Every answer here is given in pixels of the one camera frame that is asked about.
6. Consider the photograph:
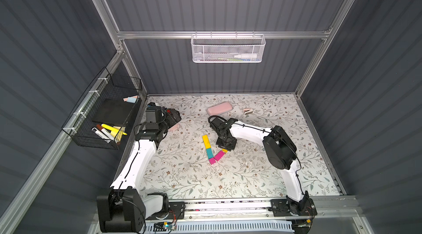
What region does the small wooden stamp block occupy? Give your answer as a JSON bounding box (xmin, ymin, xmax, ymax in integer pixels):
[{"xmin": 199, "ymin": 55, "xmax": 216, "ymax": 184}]
[{"xmin": 243, "ymin": 108, "xmax": 254, "ymax": 115}]

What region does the pink pen cup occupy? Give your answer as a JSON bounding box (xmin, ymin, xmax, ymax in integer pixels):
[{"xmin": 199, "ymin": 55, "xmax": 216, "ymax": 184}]
[{"xmin": 168, "ymin": 124, "xmax": 180, "ymax": 131}]

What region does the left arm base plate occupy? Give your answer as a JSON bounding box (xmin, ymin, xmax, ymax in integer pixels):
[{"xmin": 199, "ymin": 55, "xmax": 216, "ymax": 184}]
[{"xmin": 147, "ymin": 202, "xmax": 186, "ymax": 221}]

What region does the black wire mesh basket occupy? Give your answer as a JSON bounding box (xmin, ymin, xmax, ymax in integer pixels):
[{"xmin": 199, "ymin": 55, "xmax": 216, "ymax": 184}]
[{"xmin": 62, "ymin": 68, "xmax": 143, "ymax": 150}]

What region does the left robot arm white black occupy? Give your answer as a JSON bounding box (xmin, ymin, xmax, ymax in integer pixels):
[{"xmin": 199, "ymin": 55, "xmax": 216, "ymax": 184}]
[{"xmin": 97, "ymin": 102, "xmax": 181, "ymax": 233}]

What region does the teal rectangular block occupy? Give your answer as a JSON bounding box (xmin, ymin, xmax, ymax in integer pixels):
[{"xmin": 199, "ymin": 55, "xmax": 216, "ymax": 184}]
[{"xmin": 206, "ymin": 148, "xmax": 214, "ymax": 159}]

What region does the black notebook in basket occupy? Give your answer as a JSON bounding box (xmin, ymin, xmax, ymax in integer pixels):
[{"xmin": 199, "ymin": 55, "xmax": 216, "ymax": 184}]
[{"xmin": 92, "ymin": 98, "xmax": 134, "ymax": 126}]

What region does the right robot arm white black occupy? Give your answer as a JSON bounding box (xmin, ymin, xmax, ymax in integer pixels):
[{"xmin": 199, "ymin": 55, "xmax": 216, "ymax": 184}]
[{"xmin": 208, "ymin": 115, "xmax": 317, "ymax": 216}]

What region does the white wire mesh basket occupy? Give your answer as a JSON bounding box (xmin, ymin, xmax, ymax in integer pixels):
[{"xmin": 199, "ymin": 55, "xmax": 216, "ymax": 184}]
[{"xmin": 191, "ymin": 33, "xmax": 266, "ymax": 63}]

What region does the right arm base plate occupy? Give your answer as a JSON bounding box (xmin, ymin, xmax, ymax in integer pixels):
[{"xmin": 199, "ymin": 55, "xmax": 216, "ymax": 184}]
[{"xmin": 269, "ymin": 197, "xmax": 318, "ymax": 217}]

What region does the pink pencil case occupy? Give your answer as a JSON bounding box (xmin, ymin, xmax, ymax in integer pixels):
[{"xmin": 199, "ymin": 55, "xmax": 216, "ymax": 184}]
[{"xmin": 207, "ymin": 102, "xmax": 233, "ymax": 116}]

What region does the small green circuit board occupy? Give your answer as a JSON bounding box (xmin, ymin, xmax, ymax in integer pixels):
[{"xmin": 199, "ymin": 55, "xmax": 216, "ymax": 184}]
[{"xmin": 153, "ymin": 222, "xmax": 176, "ymax": 233}]

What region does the magenta rectangular block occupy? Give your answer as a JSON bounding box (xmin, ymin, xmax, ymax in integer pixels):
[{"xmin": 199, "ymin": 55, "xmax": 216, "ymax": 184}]
[{"xmin": 214, "ymin": 151, "xmax": 225, "ymax": 161}]

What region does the yellow highlighter in basket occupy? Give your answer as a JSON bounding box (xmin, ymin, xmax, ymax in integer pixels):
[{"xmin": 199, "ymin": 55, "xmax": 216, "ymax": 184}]
[{"xmin": 101, "ymin": 124, "xmax": 127, "ymax": 137}]

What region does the white marker in black basket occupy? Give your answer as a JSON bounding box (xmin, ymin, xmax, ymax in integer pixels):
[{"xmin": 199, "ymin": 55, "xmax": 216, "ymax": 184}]
[{"xmin": 92, "ymin": 127, "xmax": 113, "ymax": 143}]

